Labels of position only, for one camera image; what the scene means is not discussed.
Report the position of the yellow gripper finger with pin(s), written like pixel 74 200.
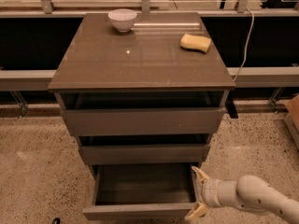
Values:
pixel 198 210
pixel 201 176

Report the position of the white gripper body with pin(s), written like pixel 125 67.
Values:
pixel 209 192

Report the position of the grey bottom drawer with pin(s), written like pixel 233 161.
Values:
pixel 153 190

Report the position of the grey drawer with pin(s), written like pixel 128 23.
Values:
pixel 133 149
pixel 153 190
pixel 150 121

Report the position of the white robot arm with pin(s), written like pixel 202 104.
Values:
pixel 248 194

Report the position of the grey middle drawer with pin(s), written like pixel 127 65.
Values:
pixel 133 149

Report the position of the grey top drawer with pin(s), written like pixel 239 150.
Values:
pixel 150 121

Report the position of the grey drawer cabinet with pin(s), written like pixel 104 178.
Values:
pixel 143 68

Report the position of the cardboard box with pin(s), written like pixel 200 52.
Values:
pixel 292 118

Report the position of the yellow sponge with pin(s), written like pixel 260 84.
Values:
pixel 196 42

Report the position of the white ceramic bowl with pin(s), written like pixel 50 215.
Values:
pixel 122 19

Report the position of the metal rail barrier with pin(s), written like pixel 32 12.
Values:
pixel 248 77

